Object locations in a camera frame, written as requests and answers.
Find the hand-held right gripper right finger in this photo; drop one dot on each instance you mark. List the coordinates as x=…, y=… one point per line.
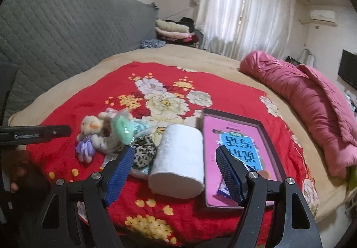
x=226, y=172

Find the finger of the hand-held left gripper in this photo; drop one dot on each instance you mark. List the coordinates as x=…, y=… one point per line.
x=58, y=130

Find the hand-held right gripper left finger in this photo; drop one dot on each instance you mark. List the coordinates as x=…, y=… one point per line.
x=122, y=170

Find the shallow box with pink lining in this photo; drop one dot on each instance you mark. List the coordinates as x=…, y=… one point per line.
x=212, y=136

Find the green plastic packet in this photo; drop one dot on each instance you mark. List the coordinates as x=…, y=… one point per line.
x=121, y=128

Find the white towel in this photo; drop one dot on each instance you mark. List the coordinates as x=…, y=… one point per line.
x=178, y=159

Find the leopard print scrunchie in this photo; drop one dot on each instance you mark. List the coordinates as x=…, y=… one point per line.
x=143, y=153

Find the purple scrunchie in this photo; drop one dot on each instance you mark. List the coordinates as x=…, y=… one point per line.
x=85, y=149

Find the grey quilted headboard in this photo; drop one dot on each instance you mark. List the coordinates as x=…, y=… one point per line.
x=69, y=28

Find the red floral blanket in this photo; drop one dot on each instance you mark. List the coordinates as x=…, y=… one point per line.
x=173, y=78

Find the pink quilt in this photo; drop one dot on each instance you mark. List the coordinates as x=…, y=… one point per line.
x=301, y=92

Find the green cloth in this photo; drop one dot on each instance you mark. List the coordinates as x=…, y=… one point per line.
x=352, y=178

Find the blue patterned cloth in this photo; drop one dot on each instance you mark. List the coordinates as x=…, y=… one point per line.
x=150, y=44

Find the white metal rack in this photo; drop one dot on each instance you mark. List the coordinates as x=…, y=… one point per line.
x=306, y=55

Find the cluttered white cabinet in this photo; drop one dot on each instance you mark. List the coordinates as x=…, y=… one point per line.
x=351, y=100

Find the stack of folded clothes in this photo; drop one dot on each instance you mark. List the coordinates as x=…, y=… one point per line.
x=173, y=30

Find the white curtain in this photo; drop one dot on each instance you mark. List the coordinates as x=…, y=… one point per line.
x=245, y=14

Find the white air conditioner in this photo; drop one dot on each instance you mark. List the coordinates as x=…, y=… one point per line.
x=323, y=16

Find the black wall television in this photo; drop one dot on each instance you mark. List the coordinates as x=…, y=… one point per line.
x=348, y=69

